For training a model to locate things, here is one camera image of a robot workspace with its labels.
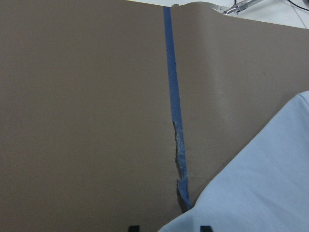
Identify metal clamp at table edge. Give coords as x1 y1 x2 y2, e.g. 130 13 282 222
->
212 0 263 15

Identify light blue t-shirt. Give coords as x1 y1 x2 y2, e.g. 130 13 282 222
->
162 92 309 232

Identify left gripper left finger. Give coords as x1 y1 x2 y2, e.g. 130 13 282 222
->
128 225 140 232

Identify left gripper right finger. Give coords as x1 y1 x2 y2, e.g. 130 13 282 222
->
200 225 211 232

